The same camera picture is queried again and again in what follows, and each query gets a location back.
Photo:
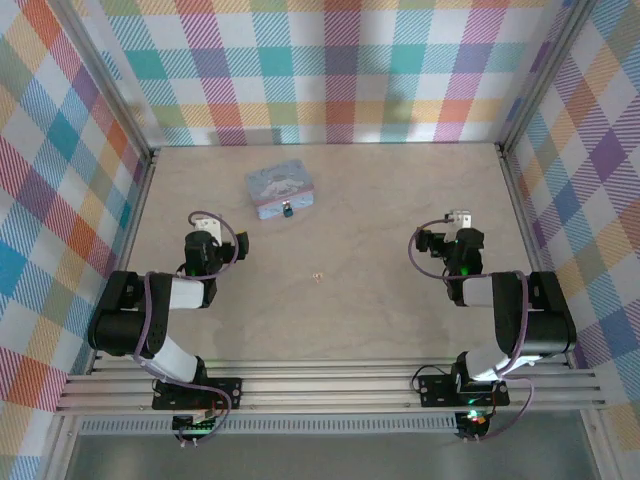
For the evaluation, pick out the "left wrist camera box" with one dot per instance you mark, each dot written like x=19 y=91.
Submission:
x=207 y=225

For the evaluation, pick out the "aluminium extrusion rail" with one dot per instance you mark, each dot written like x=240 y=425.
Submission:
x=325 y=402
x=325 y=384
x=325 y=366

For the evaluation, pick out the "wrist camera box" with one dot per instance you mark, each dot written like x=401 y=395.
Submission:
x=461 y=219
x=207 y=225

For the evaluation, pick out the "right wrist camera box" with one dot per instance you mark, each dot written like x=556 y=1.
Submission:
x=461 y=219

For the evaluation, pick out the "aluminium table side rail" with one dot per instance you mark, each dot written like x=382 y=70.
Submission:
x=524 y=225
x=132 y=225

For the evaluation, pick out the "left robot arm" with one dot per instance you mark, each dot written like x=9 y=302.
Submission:
x=120 y=330

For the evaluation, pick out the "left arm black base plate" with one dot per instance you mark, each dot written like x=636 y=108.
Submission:
x=225 y=392

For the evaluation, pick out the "aluminium frame post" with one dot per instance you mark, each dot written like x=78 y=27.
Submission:
x=545 y=70
x=100 y=70

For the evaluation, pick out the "grey metal sheet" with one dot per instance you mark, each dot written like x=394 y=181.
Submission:
x=325 y=460

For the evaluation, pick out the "pastel cartoon print tin box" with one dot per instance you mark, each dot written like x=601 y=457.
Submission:
x=280 y=182

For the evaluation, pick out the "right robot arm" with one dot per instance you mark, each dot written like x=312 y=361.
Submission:
x=545 y=330

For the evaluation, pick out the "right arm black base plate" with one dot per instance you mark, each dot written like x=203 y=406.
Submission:
x=435 y=390

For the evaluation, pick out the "small gold key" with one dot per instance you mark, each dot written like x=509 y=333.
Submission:
x=318 y=276

